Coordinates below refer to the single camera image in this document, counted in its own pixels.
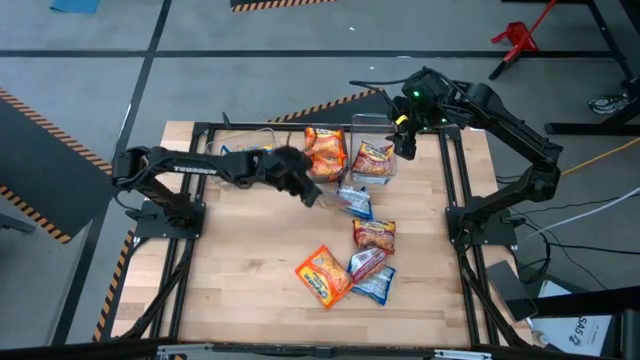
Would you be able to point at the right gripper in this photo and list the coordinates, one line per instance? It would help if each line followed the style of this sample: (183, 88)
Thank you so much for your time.
(420, 105)

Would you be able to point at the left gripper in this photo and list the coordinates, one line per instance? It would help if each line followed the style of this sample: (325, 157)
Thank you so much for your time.
(287, 167)

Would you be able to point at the orange chicken ramen pack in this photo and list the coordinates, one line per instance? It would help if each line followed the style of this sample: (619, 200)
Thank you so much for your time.
(322, 275)
(325, 142)
(327, 167)

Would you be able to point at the red beef ramen pack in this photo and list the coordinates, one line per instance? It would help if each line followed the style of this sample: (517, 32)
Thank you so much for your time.
(367, 262)
(374, 159)
(375, 235)

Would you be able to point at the blue soy sauce ramen pack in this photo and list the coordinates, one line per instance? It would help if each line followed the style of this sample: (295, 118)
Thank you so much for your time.
(260, 148)
(377, 287)
(355, 200)
(226, 149)

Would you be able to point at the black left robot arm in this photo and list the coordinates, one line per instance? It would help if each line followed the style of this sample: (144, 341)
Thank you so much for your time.
(195, 167)

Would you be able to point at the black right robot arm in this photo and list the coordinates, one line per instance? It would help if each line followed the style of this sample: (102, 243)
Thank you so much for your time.
(525, 140)

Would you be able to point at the clear plastic bin with label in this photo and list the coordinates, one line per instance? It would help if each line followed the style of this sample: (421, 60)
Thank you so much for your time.
(375, 127)

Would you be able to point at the red metal stand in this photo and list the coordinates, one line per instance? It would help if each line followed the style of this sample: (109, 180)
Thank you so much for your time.
(520, 37)

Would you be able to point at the black metal floor stand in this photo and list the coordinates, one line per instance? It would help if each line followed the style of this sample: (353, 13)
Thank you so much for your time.
(575, 128)

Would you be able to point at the person's shoe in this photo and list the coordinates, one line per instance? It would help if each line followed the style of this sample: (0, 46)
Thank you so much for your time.
(607, 103)

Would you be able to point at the white paper sheet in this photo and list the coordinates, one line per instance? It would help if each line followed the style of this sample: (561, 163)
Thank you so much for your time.
(555, 290)

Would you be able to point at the hazard tape strip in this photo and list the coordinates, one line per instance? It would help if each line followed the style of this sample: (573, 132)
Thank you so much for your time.
(112, 290)

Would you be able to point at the person's leg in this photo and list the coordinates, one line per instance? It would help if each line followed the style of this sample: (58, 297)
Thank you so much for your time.
(634, 85)

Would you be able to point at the white printed sheet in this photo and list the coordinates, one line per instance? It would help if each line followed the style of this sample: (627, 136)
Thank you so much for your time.
(565, 332)

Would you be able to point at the black floor bar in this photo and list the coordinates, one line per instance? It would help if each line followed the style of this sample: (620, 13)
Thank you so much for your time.
(600, 302)

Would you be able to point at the large hazard-striped black floor mat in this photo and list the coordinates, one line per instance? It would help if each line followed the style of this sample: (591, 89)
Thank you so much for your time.
(40, 175)

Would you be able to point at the grey metal leg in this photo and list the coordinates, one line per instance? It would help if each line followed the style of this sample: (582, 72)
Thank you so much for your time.
(15, 223)

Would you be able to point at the blue floor mat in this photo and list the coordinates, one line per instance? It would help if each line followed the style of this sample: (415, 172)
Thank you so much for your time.
(75, 5)

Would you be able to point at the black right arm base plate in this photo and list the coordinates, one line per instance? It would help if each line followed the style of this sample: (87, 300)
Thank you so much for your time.
(500, 235)

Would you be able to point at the black camera mount beam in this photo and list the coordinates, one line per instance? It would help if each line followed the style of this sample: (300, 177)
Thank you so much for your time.
(320, 352)

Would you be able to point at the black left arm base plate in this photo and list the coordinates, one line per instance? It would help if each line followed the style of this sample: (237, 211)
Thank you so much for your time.
(150, 227)

